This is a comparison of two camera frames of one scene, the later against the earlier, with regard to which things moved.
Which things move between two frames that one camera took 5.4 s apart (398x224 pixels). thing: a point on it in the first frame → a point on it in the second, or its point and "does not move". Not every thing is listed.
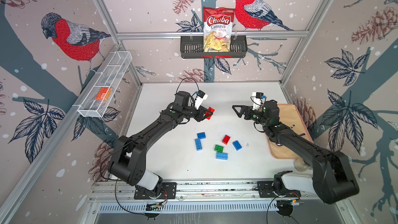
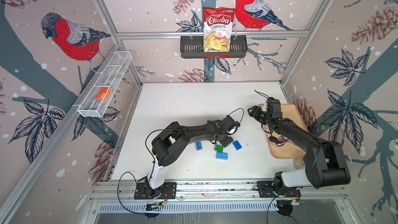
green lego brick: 218,149 does not move
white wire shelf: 101,93 does not move
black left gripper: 200,112 → 227,142
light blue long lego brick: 222,155 does not move
